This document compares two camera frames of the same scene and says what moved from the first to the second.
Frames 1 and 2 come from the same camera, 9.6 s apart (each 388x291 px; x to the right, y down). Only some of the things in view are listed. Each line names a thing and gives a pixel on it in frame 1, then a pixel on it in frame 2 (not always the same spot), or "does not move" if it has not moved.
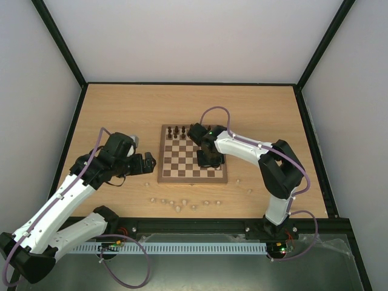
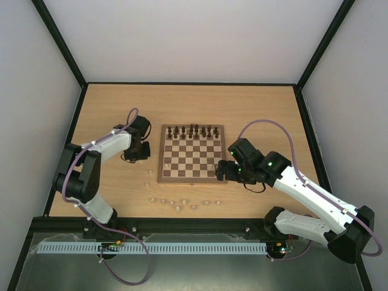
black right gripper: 209,157 -> 228,170
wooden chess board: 177,161 does not move
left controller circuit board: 111,247 does not move
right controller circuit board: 285,247 does not move
